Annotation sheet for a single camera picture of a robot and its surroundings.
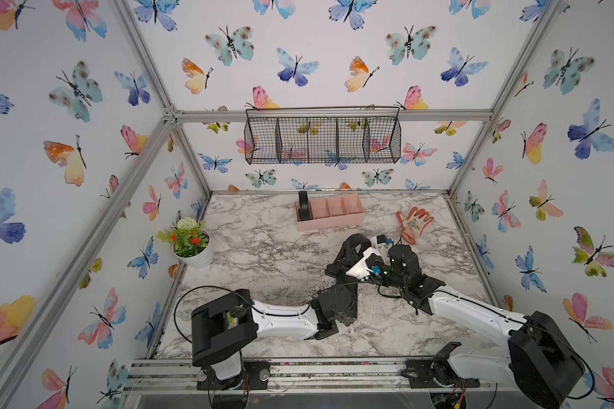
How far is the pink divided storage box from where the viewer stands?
107cm

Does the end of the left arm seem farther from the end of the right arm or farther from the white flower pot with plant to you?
the white flower pot with plant

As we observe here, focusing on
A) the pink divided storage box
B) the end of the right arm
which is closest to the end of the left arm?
the end of the right arm

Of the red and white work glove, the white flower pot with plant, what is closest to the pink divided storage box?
the red and white work glove

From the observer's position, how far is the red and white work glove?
1.04 metres

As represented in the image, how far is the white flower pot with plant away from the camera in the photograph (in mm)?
860

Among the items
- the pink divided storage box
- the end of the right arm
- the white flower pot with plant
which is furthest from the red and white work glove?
the white flower pot with plant

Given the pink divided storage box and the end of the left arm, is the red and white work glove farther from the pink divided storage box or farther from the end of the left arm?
the end of the left arm

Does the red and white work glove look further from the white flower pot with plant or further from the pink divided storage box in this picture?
the white flower pot with plant

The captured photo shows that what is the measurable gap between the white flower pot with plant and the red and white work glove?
2.51ft

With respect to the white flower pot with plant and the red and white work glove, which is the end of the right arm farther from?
the white flower pot with plant

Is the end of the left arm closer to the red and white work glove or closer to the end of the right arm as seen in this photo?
the end of the right arm

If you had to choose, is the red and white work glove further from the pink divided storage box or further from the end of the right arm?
the end of the right arm

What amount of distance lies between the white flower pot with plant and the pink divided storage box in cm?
37

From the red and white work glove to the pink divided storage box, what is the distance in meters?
0.17
